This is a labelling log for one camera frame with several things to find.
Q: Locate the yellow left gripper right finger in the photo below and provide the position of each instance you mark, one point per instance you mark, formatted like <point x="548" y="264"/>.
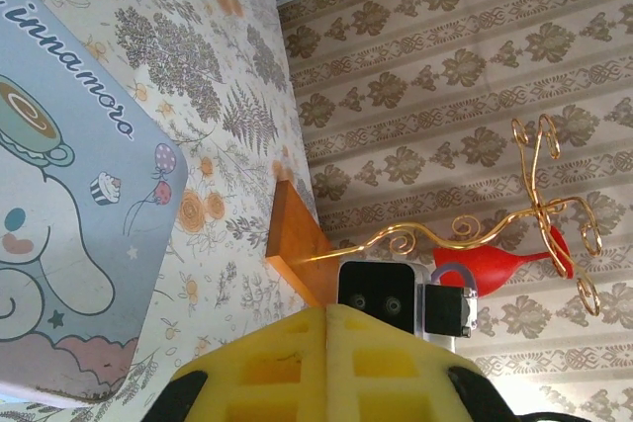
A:
<point x="395" y="372"/>

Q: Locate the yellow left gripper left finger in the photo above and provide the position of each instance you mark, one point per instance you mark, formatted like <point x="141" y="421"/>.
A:
<point x="267" y="372"/>

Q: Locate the blue cartoon tin box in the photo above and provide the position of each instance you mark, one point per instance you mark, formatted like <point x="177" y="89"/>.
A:
<point x="74" y="194"/>

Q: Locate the red plastic wine glass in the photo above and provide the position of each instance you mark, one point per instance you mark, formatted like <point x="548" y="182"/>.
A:
<point x="475" y="264"/>

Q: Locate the wooden base block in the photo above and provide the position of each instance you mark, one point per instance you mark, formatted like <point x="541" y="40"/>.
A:
<point x="297" y="239"/>

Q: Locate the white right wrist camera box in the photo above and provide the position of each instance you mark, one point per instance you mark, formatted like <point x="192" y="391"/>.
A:
<point x="376" y="283"/>

